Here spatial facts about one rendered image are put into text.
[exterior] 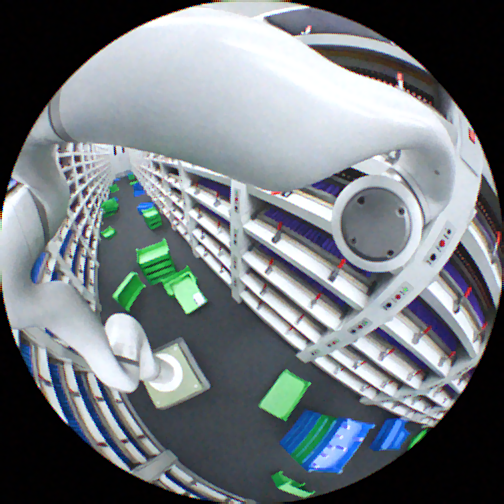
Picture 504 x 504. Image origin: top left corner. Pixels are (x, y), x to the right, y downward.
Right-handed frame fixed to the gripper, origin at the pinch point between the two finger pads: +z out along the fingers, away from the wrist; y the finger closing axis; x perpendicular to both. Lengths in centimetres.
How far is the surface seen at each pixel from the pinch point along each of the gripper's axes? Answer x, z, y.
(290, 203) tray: -8.4, -2.0, -23.0
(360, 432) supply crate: -67, -22, 68
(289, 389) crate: -105, -8, 29
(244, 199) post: -14.6, -0.9, -44.7
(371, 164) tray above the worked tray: 10.2, -4.8, -4.2
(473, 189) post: 20.4, -7.2, 23.4
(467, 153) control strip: 27.0, -8.7, 19.2
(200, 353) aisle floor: -110, -34, -31
